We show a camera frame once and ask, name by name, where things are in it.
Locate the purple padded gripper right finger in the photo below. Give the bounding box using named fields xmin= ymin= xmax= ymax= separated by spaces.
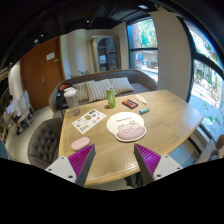
xmin=134 ymin=144 xmax=182 ymax=185

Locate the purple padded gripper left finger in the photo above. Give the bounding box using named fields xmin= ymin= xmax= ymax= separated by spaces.
xmin=46 ymin=144 xmax=96 ymax=187

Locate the pink computer mouse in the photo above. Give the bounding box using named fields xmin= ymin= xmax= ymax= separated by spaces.
xmin=71 ymin=137 xmax=90 ymax=151

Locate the white cat mouse pad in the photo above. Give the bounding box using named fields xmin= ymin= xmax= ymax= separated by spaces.
xmin=107 ymin=112 xmax=147 ymax=142

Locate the grey tufted armchair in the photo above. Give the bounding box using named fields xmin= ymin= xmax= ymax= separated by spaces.
xmin=27 ymin=118 xmax=63 ymax=169

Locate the white sticker sheet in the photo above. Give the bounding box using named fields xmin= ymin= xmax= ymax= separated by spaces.
xmin=72 ymin=109 xmax=106 ymax=134

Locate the oval wooden table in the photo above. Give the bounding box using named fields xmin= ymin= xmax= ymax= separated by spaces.
xmin=58 ymin=89 xmax=205 ymax=188

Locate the small teal tube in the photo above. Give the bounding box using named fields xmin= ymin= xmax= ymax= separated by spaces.
xmin=139 ymin=108 xmax=150 ymax=115

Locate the black and red card case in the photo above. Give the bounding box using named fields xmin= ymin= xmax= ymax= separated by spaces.
xmin=122 ymin=99 xmax=138 ymax=109

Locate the black and red backpack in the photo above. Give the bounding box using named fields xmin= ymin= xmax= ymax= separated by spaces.
xmin=56 ymin=83 xmax=71 ymax=110

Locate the white curved small object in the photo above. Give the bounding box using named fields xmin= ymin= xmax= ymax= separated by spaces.
xmin=135 ymin=94 xmax=147 ymax=105

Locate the clear plastic water bottle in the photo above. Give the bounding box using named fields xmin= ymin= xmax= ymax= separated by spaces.
xmin=64 ymin=87 xmax=80 ymax=116

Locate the striped cushion left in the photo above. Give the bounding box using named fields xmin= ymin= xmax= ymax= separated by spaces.
xmin=73 ymin=80 xmax=94 ymax=101

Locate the striped cushion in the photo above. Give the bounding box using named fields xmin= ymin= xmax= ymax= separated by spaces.
xmin=73 ymin=80 xmax=94 ymax=101
xmin=110 ymin=77 xmax=134 ymax=95
xmin=86 ymin=79 xmax=112 ymax=102

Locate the white chair in background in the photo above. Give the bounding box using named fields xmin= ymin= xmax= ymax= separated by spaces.
xmin=19 ymin=90 xmax=34 ymax=124

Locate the striped cushion middle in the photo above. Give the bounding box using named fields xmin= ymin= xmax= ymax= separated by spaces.
xmin=86 ymin=79 xmax=112 ymax=102

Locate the green tumbler bottle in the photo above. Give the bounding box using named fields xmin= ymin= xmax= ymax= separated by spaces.
xmin=107 ymin=88 xmax=116 ymax=108

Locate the grey curved sofa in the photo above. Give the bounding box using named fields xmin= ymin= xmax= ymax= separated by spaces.
xmin=48 ymin=69 xmax=158 ymax=114

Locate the striped cushion right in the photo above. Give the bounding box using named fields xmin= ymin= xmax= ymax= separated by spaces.
xmin=110 ymin=77 xmax=134 ymax=95

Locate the seated person in white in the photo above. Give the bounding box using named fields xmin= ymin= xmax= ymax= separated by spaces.
xmin=8 ymin=95 xmax=23 ymax=135

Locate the brown wooden door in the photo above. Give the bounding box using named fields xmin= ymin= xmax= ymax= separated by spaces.
xmin=20 ymin=37 xmax=64 ymax=110

